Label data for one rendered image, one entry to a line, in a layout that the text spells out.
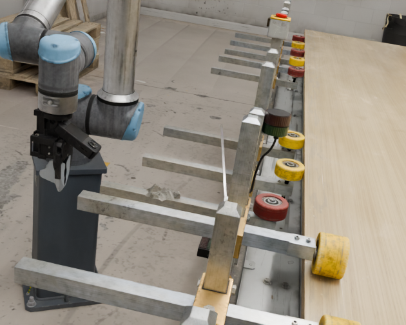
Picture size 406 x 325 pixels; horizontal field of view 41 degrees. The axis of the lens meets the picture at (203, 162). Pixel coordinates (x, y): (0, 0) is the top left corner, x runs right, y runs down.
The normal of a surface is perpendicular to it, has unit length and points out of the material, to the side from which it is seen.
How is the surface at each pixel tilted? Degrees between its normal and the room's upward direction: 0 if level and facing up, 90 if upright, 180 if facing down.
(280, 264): 0
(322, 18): 90
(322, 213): 0
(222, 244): 90
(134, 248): 0
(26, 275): 90
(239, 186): 90
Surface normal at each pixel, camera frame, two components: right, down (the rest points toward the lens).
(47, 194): 0.36, 0.42
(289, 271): 0.14, -0.91
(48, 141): -0.15, 0.38
